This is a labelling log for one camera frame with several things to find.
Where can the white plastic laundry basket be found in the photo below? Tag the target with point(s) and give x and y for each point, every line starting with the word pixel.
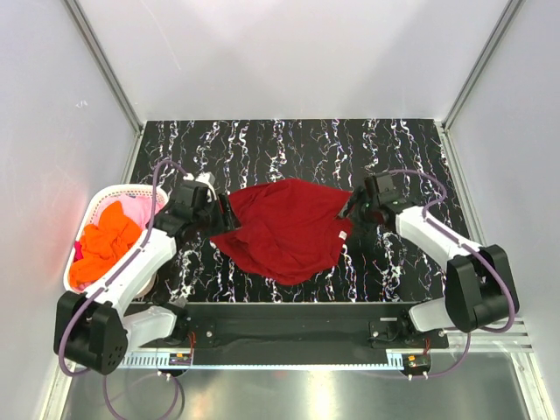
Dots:
pixel 159 199

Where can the slotted cable duct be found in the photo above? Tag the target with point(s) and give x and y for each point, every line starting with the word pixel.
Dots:
pixel 166 359

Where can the aluminium frame post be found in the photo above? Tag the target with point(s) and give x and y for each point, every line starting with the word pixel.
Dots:
pixel 94 46
pixel 497 34

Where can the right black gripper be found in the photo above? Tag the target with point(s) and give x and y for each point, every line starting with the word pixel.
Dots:
pixel 359 198

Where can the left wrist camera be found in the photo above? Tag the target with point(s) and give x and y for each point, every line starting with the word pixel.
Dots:
pixel 206 178

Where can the right aluminium frame post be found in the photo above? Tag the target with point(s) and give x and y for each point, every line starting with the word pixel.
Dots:
pixel 497 34

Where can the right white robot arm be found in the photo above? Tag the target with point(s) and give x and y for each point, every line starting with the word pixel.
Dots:
pixel 479 291

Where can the orange t-shirt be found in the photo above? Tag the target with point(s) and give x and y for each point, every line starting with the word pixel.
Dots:
pixel 104 242

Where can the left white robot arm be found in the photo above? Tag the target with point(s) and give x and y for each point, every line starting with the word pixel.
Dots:
pixel 93 328

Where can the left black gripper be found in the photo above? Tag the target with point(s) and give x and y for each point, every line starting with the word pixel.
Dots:
pixel 226 220

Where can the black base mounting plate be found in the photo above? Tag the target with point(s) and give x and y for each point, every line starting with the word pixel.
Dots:
pixel 379 325

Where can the magenta garment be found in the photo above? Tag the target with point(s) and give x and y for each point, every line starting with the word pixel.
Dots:
pixel 77 249

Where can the red t-shirt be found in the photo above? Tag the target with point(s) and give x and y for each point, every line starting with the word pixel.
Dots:
pixel 290 230

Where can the pink t-shirt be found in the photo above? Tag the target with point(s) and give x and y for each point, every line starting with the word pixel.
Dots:
pixel 137 208

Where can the left aluminium frame post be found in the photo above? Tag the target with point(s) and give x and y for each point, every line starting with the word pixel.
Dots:
pixel 94 46

